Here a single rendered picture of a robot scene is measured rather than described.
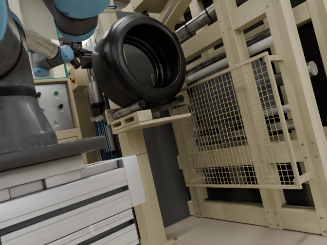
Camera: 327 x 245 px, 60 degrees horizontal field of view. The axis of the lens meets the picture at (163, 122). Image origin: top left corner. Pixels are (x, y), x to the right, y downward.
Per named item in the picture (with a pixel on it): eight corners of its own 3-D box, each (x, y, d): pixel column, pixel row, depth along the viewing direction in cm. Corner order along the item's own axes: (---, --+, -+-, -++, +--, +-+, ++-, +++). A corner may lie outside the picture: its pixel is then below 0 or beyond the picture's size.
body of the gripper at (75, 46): (83, 38, 150) (60, 35, 143) (84, 54, 149) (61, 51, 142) (79, 44, 156) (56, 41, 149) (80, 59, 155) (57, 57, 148)
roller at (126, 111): (113, 119, 182) (111, 113, 182) (119, 118, 184) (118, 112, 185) (139, 108, 153) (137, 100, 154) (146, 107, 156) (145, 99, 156)
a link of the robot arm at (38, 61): (46, 68, 131) (44, 46, 133) (28, 75, 135) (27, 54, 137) (59, 72, 138) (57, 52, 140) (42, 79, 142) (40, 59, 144)
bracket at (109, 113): (107, 125, 182) (104, 110, 182) (157, 116, 205) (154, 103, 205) (109, 124, 179) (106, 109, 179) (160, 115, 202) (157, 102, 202)
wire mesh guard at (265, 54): (186, 186, 211) (165, 96, 214) (188, 186, 212) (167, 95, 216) (300, 189, 138) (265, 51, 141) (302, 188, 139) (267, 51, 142)
